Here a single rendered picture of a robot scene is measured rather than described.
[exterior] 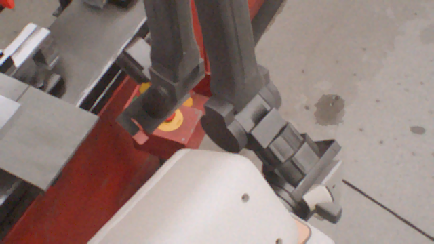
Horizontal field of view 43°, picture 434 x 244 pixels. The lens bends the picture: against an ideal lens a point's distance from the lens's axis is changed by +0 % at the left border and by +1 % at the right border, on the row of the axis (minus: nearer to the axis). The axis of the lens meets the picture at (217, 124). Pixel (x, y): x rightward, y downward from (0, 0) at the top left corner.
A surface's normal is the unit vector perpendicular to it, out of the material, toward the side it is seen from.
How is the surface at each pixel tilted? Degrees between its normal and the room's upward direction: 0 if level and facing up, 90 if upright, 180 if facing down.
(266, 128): 37
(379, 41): 0
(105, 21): 0
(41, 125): 0
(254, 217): 48
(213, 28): 89
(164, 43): 89
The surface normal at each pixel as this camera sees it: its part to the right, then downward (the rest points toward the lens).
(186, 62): 0.77, 0.52
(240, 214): 0.55, 0.03
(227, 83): -0.61, 0.60
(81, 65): -0.04, -0.53
